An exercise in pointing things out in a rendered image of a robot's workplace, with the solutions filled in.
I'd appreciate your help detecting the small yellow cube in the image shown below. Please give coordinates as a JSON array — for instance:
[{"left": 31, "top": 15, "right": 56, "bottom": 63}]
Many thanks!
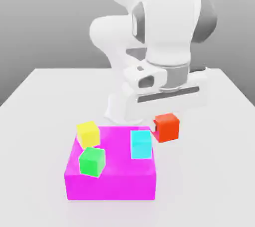
[{"left": 76, "top": 121, "right": 101, "bottom": 150}]

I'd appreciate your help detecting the large magenta box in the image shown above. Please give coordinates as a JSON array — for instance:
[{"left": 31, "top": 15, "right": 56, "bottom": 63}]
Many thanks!
[{"left": 64, "top": 126, "right": 157, "bottom": 201}]

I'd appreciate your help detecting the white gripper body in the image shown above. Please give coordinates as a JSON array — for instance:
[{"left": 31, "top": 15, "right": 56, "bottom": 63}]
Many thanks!
[{"left": 126, "top": 68, "right": 208, "bottom": 120}]

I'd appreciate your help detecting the small green cube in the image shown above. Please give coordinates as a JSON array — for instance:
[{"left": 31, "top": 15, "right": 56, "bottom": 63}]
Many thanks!
[{"left": 78, "top": 147, "right": 106, "bottom": 178}]

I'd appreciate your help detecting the small red cube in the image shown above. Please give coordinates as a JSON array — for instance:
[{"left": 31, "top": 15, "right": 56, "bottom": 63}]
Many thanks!
[{"left": 153, "top": 113, "right": 180, "bottom": 143}]

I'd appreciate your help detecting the small cyan cube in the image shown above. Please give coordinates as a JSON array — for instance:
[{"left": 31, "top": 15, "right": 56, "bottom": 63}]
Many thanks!
[{"left": 130, "top": 130, "right": 153, "bottom": 160}]

